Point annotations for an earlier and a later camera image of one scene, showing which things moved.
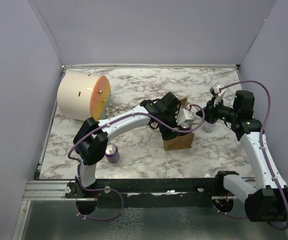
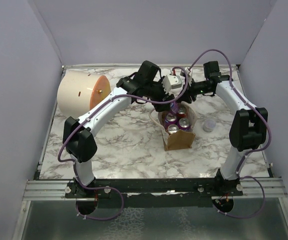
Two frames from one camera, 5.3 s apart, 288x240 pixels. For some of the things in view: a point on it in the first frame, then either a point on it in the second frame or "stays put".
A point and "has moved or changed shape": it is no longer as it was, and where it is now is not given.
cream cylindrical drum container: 82,95 stays put
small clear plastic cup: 208,127 stays put
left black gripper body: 170,119 -> 157,92
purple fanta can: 112,154 has moved or changed shape
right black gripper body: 219,111 -> 196,89
